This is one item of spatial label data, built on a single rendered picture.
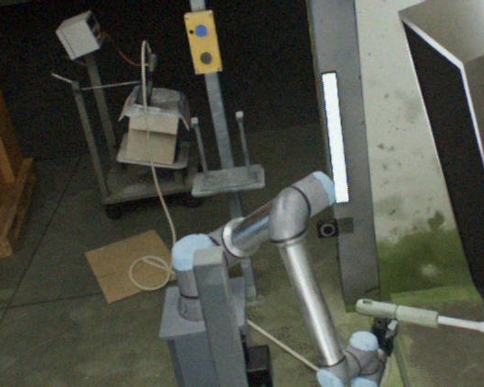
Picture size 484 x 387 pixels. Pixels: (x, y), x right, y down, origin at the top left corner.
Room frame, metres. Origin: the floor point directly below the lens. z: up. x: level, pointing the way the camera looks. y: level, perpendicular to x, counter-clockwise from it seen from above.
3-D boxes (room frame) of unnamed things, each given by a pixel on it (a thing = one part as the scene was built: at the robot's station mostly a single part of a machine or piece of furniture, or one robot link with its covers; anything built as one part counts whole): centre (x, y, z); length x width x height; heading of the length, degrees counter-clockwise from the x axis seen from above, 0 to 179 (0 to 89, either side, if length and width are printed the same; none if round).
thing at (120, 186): (4.45, 1.15, 0.64); 0.73 x 0.50 x 1.27; 94
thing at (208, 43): (3.08, 0.41, 1.42); 0.12 x 0.06 x 0.26; 92
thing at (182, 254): (2.26, 0.48, 0.83); 0.17 x 0.15 x 0.18; 133
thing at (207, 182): (2.98, 0.40, 0.95); 0.26 x 0.15 x 0.32; 92
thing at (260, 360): (1.04, 0.17, 1.35); 0.09 x 0.07 x 0.07; 92
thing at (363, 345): (1.88, -0.08, 0.63); 0.12 x 0.09 x 0.12; 133
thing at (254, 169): (3.00, 0.40, 0.78); 0.31 x 0.23 x 0.01; 92
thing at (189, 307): (2.25, 0.48, 0.69); 0.19 x 0.19 x 0.10
